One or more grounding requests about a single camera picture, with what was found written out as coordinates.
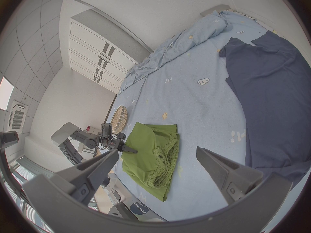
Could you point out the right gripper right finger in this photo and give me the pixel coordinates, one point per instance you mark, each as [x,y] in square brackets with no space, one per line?
[223,176]

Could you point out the grey curtain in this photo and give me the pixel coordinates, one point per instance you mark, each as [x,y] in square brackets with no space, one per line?
[38,165]

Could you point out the green shorts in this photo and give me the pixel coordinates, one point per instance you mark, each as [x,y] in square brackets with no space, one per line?
[141,159]

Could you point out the square ceiling light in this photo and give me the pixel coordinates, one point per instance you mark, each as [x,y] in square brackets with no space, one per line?
[6,93]

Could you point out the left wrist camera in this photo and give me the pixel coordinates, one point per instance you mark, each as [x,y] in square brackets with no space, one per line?
[122,136]

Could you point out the dark blue T-shirt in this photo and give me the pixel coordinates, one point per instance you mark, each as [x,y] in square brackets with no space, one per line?
[272,93]

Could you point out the bed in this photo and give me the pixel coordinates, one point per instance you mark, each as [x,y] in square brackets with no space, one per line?
[194,105]

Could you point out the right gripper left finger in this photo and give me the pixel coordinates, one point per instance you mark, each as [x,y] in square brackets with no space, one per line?
[97,173]

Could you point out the white ceiling air conditioner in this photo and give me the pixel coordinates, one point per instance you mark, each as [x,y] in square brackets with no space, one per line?
[18,116]

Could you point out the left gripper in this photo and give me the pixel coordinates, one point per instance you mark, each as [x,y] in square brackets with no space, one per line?
[117,145]

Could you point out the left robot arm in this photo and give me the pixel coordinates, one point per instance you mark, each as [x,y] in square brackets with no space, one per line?
[85,138]

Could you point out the round woven basket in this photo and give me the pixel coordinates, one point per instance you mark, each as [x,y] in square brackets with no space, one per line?
[119,118]

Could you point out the window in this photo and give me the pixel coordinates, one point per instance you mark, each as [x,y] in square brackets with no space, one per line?
[26,207]

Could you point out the white wardrobe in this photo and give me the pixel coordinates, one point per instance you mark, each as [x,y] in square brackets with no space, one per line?
[97,57]

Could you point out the pale blue quilt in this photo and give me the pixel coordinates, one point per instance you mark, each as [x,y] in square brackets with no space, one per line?
[175,47]

